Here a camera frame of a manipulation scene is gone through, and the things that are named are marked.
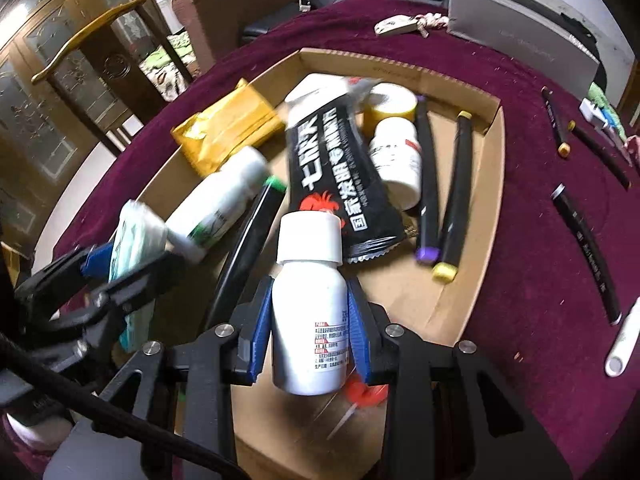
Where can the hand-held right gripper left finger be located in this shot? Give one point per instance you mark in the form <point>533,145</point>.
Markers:
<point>260,330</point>

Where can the glass door cabinet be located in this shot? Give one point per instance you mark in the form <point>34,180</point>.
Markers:
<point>40,125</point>

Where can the black crab snack packet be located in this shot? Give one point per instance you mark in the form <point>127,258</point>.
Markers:
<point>330,170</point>

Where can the yellow round jar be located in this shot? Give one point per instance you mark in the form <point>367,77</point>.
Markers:
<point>395,105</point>

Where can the floral cushion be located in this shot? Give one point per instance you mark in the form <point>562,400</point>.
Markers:
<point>165,70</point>

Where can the white plastic tube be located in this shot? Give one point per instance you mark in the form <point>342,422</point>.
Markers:
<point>622,345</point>

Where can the face mask pack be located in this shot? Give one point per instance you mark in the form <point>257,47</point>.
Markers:
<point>137,240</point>

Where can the white bottle green label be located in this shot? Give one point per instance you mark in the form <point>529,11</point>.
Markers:
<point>215,205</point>

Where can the black marker purple cap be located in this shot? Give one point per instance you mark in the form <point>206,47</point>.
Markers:
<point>427,185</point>

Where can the pink cloth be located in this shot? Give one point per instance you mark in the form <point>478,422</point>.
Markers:
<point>634,147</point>

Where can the yellow snack packet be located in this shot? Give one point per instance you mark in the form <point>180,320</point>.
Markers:
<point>225,125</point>

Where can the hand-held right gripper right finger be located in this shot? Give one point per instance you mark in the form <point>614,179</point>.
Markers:
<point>362,330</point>

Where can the black marker yellow cap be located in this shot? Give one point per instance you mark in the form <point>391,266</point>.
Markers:
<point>457,195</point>

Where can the black marker green cap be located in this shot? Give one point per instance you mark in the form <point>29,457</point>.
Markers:
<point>250,240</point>

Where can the white bottle red label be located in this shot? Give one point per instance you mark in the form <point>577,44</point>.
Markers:
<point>395,165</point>

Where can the white bottle plain cap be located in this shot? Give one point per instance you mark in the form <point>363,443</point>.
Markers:
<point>307,320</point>

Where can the black marker pale cap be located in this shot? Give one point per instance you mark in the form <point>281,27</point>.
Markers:
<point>587,255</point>

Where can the brown armchair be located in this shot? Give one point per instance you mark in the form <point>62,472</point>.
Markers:
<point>225,5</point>

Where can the cardboard box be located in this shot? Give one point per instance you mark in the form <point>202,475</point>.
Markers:
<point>400,300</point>

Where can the white key fob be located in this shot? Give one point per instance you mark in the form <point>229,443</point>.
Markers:
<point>395,25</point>

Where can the black marker tan cap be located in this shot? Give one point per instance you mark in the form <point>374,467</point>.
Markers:
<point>554,120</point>

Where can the small white plug adapter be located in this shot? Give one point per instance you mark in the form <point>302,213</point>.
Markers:
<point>590,110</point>

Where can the wooden chair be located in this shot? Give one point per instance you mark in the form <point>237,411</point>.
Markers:
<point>90,35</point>

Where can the black marker lime cap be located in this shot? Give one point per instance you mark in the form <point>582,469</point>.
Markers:
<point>600,155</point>

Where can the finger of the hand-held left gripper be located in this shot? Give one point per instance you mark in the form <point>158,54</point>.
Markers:
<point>95,262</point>
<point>145,275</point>

